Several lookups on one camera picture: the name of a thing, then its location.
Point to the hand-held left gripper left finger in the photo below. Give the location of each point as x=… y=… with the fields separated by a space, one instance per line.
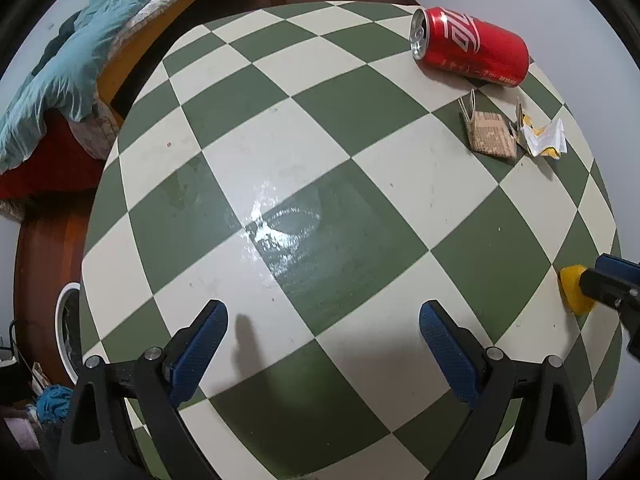
x=197 y=355

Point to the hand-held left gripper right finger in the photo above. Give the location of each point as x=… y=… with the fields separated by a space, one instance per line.
x=450 y=355

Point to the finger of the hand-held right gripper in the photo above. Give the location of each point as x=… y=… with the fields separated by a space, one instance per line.
x=617 y=265
x=607 y=287

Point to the black white-rimmed waste bin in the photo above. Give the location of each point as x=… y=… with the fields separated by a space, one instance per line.
x=67 y=330

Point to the white yellow crumpled wrapper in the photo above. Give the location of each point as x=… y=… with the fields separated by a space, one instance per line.
x=542 y=135

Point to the blue cloth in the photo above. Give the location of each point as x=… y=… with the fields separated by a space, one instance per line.
x=52 y=404

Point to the brown folded paper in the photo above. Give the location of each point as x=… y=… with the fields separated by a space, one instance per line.
x=492 y=132

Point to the green checkered table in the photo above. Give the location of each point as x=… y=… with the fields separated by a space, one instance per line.
x=310 y=170

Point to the red blanket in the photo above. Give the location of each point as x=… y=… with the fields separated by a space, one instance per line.
x=45 y=170

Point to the beige patterned cloth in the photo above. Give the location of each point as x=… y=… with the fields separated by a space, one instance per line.
x=95 y=132

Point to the red soda can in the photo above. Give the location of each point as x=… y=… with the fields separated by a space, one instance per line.
x=475 y=45

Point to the light blue quilt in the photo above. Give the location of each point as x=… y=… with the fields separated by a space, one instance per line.
x=60 y=80

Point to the patterned white bed sheet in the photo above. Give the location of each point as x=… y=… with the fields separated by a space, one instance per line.
x=150 y=15

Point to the dark cloth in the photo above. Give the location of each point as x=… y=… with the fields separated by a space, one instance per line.
x=57 y=40

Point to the wooden bed frame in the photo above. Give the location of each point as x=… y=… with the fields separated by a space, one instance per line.
x=135 y=70

